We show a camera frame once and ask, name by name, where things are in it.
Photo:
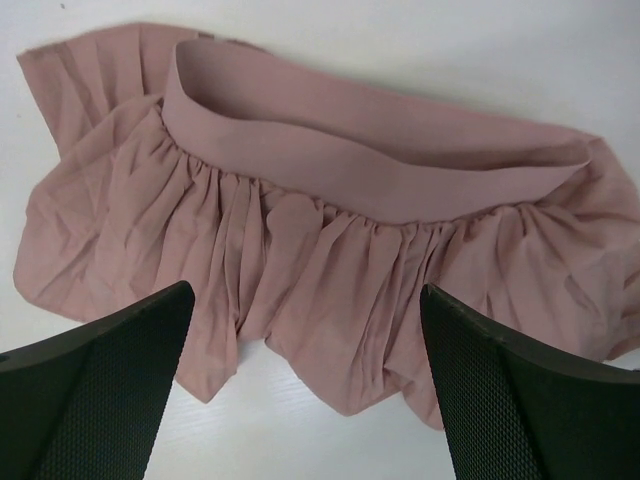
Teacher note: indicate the pink pleated skirt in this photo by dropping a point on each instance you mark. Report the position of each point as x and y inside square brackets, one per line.
[309, 211]

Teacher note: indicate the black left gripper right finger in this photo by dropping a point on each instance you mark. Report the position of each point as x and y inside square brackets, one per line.
[515, 408]

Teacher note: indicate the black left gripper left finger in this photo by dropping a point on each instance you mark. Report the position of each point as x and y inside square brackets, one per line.
[88, 403]

